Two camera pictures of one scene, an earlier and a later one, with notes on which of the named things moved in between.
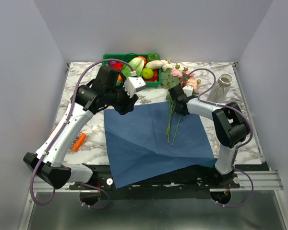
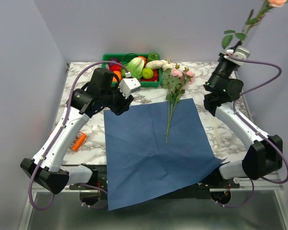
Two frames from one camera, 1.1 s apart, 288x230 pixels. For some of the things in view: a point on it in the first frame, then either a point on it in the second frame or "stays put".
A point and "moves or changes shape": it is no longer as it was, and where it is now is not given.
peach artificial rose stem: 194,83 to 226,40
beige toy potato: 154,64 stays put
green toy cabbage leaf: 137,64 stays put
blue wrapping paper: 154,142 moves or changes shape
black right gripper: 183,113 to 222,58
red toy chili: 155,77 stays put
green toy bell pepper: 152,56 stays put
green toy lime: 147,73 stays put
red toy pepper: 117,66 stays put
